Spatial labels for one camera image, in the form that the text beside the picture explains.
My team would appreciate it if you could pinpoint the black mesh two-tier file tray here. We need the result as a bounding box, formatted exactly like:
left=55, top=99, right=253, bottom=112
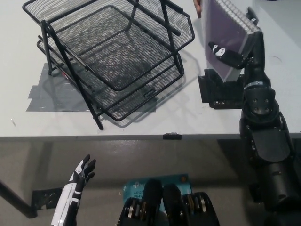
left=22, top=0, right=196, bottom=130

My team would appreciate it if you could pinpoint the black metal table leg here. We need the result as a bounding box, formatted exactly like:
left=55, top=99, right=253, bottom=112
left=0, top=180, right=33, bottom=210

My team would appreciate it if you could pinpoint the black tape square patch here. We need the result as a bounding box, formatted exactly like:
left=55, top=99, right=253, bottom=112
left=197, top=68, right=246, bottom=110

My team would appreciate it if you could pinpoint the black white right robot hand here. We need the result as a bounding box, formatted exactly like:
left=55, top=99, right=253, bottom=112
left=208, top=6, right=271, bottom=88

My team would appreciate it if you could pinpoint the spiral-bound notebook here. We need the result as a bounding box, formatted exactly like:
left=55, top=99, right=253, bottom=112
left=199, top=0, right=261, bottom=83

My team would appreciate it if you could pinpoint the person hand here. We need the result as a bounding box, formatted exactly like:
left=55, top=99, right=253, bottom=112
left=192, top=0, right=203, bottom=19

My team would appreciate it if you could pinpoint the black floor tape patch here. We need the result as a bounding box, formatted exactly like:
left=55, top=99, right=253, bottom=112
left=32, top=188, right=63, bottom=210

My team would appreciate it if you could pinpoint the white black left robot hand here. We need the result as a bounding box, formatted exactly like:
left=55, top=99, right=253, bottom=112
left=51, top=154, right=97, bottom=226

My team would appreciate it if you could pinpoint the grey duct tape patch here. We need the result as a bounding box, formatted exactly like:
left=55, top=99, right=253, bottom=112
left=25, top=63, right=157, bottom=113

